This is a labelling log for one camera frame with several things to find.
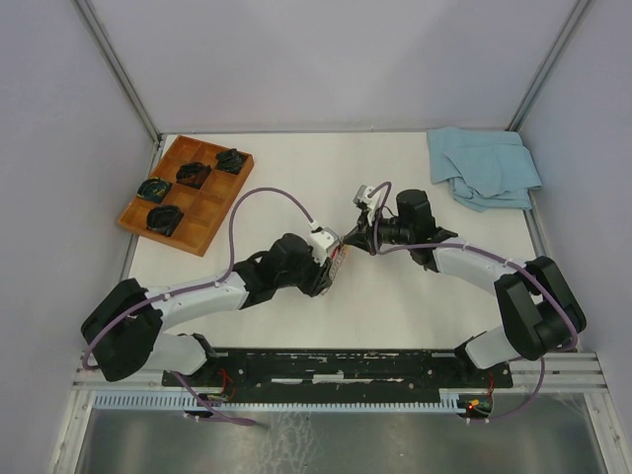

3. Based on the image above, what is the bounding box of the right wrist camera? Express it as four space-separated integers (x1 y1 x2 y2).
353 185 382 219

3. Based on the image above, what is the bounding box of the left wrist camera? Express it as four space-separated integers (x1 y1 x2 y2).
307 226 341 265

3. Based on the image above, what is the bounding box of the light blue cloth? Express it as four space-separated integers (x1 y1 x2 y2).
427 127 542 212

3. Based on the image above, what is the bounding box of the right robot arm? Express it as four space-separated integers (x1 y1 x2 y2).
344 183 587 386

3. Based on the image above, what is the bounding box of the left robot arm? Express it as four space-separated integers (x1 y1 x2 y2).
81 229 340 385

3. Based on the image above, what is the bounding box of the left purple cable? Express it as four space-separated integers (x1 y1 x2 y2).
82 187 322 426

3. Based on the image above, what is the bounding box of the dark rolled cloth front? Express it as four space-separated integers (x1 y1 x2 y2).
146 204 184 237

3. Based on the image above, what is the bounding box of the light blue cable duct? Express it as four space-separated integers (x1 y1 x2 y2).
93 389 470 411

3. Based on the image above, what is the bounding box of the dark rolled cloth far right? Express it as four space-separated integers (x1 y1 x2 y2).
215 148 247 175

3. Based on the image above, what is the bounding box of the dark rolled cloth centre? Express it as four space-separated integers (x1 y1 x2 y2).
176 162 212 190

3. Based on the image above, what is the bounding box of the dark rolled cloth yellow pattern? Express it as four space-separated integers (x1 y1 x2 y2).
136 178 172 203

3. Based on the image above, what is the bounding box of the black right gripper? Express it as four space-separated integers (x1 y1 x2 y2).
343 205 413 256

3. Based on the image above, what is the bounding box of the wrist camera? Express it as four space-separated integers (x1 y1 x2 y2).
353 185 382 219
307 226 341 265

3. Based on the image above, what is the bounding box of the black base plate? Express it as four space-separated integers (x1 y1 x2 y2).
184 348 514 403

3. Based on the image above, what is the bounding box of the wooden compartment tray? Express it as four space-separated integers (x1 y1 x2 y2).
118 135 254 257

